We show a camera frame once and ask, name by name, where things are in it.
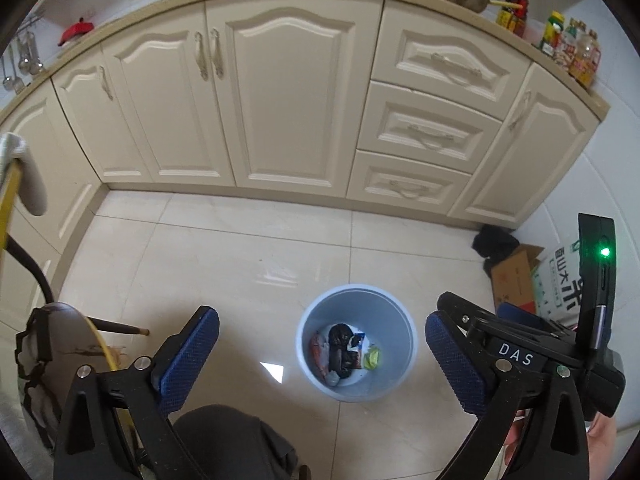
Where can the hanging metal utensil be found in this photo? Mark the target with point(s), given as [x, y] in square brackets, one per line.
[12, 77]
[31, 57]

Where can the white towel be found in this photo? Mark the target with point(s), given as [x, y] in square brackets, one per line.
[30, 180]

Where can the cream cabinet door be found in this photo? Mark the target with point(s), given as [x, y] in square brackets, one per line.
[100, 135]
[65, 160]
[165, 110]
[290, 95]
[530, 155]

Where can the light blue trash bin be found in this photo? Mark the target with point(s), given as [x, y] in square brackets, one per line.
[350, 305]

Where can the white and green rice bag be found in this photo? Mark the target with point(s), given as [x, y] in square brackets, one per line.
[560, 280]

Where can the red pot lid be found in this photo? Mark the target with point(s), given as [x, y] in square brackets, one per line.
[77, 31]

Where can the yellow metal bar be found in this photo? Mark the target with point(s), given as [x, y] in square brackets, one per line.
[10, 200]

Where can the white and blue wrapper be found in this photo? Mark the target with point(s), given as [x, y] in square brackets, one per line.
[359, 340]

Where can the brown cardboard box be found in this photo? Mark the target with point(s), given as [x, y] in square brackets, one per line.
[512, 280]

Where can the red snack wrapper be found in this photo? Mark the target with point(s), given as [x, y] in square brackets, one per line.
[319, 350]

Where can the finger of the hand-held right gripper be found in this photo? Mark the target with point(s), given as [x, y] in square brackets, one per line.
[462, 312]
[520, 314]

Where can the black cloth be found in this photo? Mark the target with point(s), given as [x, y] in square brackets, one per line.
[495, 247]

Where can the yellow seasoning packet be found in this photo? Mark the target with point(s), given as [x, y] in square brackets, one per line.
[507, 21]

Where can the black plastic bag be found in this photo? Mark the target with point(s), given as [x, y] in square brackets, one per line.
[342, 347]

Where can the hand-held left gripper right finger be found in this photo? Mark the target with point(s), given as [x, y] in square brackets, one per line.
[455, 365]

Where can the yellow-green wrapper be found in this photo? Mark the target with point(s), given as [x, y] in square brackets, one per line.
[373, 358]

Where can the person's dark trouser leg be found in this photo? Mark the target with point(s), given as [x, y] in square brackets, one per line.
[225, 440]

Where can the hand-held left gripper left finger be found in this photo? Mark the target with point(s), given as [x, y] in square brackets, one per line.
[192, 355]

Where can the cooking oil bottle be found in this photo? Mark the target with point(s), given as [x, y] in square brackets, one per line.
[585, 60]

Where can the cream cabinet drawer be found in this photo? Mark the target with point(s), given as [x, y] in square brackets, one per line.
[390, 60]
[380, 125]
[365, 180]

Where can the yellow curved tube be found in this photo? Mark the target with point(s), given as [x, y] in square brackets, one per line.
[107, 347]

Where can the clear condiment bottle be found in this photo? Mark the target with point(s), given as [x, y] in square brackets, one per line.
[569, 45]

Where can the person's right hand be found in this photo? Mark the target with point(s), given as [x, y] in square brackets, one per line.
[602, 450]

